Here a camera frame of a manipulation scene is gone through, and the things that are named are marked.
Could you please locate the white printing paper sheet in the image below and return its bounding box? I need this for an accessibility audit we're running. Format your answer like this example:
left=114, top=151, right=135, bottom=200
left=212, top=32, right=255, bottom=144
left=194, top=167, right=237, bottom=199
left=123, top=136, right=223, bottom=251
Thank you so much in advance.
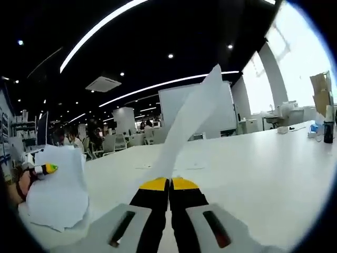
left=149, top=64, right=224, bottom=183

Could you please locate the curved ceiling light strip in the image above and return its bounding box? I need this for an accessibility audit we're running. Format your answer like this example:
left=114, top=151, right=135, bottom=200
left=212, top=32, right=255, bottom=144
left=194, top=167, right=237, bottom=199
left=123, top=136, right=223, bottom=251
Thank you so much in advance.
left=98, top=70, right=240, bottom=108
left=60, top=0, right=148, bottom=74

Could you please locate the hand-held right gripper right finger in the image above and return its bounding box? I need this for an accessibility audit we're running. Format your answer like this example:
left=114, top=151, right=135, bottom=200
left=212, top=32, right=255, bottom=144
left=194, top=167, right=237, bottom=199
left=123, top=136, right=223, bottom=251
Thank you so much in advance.
left=170, top=178, right=264, bottom=253

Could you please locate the black bottle white cap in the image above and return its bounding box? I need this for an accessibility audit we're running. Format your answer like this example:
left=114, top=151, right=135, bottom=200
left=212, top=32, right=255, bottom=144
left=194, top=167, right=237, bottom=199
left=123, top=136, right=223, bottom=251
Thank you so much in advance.
left=323, top=105, right=335, bottom=144

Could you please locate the computer monitor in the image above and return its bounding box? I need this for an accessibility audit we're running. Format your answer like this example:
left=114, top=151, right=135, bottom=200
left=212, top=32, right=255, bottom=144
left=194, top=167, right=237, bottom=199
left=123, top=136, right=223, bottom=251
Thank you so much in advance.
left=36, top=111, right=49, bottom=146

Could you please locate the white pillar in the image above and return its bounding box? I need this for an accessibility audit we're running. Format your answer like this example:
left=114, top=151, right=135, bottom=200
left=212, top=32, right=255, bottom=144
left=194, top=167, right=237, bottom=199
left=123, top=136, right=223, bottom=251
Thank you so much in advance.
left=112, top=107, right=135, bottom=135

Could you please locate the cluttered desk with sink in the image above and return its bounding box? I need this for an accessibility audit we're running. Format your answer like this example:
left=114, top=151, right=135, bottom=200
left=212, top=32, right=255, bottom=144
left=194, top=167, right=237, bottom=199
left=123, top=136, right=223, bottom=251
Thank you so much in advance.
left=262, top=101, right=306, bottom=130

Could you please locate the white printing papers bundle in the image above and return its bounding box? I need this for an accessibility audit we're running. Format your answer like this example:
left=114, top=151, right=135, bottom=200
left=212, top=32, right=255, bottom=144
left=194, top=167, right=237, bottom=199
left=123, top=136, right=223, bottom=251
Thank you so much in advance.
left=26, top=144, right=91, bottom=233

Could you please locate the white office chair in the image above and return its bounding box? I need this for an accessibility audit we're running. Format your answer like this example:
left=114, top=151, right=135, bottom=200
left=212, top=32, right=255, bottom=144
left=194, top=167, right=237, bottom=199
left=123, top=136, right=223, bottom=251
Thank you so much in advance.
left=102, top=134, right=127, bottom=156

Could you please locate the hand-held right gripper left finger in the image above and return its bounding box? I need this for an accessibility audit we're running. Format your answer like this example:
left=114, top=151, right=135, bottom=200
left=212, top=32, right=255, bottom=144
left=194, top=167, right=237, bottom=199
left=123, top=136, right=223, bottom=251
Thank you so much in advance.
left=52, top=178, right=170, bottom=253

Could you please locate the blue tissue pack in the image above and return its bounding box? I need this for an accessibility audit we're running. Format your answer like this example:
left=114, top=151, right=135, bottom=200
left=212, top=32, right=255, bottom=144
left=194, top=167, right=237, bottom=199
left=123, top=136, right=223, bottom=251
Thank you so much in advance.
left=308, top=121, right=324, bottom=139

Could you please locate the person's left hand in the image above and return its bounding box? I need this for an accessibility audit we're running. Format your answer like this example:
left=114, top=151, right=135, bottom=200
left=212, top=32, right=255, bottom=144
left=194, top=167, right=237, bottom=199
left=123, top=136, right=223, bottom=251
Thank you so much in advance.
left=15, top=168, right=46, bottom=202

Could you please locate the large window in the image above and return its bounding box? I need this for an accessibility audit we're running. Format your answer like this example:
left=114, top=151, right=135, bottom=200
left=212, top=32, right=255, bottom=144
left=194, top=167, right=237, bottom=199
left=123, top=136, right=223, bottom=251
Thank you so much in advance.
left=242, top=1, right=332, bottom=114

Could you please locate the brown cardboard box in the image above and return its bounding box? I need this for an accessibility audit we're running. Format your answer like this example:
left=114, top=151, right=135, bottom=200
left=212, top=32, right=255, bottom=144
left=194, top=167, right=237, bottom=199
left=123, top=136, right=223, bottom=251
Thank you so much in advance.
left=309, top=71, right=335, bottom=118

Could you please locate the whiteboard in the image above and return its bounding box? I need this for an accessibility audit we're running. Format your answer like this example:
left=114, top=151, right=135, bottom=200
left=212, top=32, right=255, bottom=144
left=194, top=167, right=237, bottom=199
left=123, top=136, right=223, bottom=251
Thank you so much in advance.
left=157, top=81, right=237, bottom=144

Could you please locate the ceiling air conditioner unit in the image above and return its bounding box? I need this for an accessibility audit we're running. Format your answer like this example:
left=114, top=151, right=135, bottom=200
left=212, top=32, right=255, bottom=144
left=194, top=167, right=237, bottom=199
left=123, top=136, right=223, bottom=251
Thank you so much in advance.
left=85, top=76, right=122, bottom=93

